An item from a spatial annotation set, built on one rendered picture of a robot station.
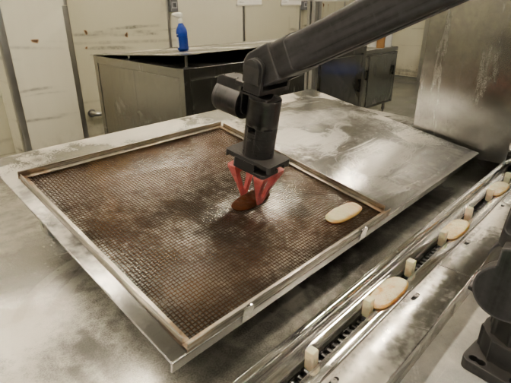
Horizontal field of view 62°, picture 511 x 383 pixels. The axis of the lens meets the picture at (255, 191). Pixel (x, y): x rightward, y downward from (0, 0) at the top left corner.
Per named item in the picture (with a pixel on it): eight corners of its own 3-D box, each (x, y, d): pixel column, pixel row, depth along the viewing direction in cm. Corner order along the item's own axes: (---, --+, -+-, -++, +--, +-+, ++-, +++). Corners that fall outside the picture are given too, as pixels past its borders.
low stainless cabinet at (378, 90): (333, 134, 449) (338, 55, 416) (273, 120, 502) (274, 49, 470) (391, 112, 535) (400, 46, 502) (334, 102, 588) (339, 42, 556)
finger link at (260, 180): (251, 188, 85) (256, 145, 80) (279, 202, 82) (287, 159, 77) (228, 199, 80) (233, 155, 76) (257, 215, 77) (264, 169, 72)
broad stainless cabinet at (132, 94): (194, 228, 261) (182, 55, 220) (108, 182, 327) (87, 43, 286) (359, 154, 389) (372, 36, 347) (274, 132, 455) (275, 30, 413)
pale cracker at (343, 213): (335, 227, 77) (337, 222, 77) (319, 216, 79) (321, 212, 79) (366, 210, 84) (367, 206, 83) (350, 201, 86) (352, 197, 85)
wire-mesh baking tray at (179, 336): (187, 352, 51) (188, 344, 50) (18, 178, 78) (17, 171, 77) (388, 215, 84) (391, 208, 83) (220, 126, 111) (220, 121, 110)
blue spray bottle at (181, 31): (191, 50, 268) (187, 11, 260) (185, 51, 262) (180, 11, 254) (179, 50, 272) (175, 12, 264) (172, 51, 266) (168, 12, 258)
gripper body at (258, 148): (246, 147, 82) (251, 111, 78) (289, 167, 77) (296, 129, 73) (223, 156, 77) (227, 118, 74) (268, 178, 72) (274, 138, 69)
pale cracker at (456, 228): (455, 242, 81) (456, 238, 80) (435, 235, 83) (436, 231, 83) (473, 224, 87) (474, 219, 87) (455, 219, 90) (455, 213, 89)
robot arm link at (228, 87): (261, 61, 63) (294, 56, 69) (207, 43, 69) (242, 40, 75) (251, 135, 69) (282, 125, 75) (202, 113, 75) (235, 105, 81)
